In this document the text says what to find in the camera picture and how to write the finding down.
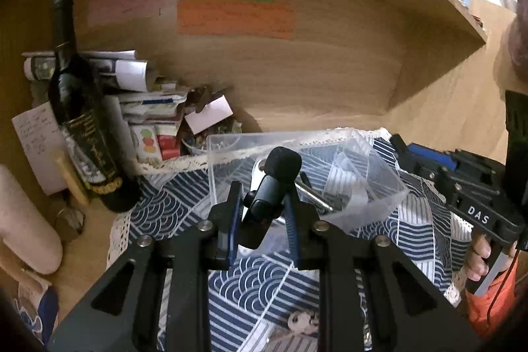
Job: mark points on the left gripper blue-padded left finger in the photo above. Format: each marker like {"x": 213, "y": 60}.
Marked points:
{"x": 121, "y": 310}

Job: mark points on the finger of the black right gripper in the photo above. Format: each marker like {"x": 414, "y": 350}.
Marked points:
{"x": 401, "y": 149}
{"x": 421, "y": 158}

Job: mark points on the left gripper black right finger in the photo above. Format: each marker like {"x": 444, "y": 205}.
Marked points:
{"x": 371, "y": 284}

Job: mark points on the white thermometer device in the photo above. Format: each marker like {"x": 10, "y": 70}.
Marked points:
{"x": 257, "y": 175}

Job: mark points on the person's hand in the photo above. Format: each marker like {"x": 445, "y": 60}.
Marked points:
{"x": 478, "y": 253}

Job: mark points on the clear plastic storage box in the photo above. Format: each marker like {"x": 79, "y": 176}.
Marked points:
{"x": 346, "y": 166}

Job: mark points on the silver key bunch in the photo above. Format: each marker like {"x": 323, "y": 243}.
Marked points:
{"x": 303, "y": 323}

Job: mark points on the blue white patterned cloth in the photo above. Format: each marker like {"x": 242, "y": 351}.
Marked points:
{"x": 250, "y": 303}

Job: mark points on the blue sticker card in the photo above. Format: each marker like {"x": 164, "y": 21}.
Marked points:
{"x": 39, "y": 312}

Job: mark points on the pink insulated jug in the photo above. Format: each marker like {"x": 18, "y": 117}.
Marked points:
{"x": 24, "y": 229}

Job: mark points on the cream candle stick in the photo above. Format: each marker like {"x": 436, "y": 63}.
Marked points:
{"x": 64, "y": 165}

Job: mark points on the dark wine bottle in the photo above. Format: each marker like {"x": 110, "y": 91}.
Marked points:
{"x": 76, "y": 101}

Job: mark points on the stack of papers and books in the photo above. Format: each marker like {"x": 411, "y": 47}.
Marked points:
{"x": 145, "y": 110}

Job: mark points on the white small carton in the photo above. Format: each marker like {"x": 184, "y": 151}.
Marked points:
{"x": 213, "y": 112}

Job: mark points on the orange sticky note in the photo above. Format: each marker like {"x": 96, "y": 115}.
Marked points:
{"x": 231, "y": 18}

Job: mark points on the white notepad sheet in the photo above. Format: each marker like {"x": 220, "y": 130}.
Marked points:
{"x": 39, "y": 137}

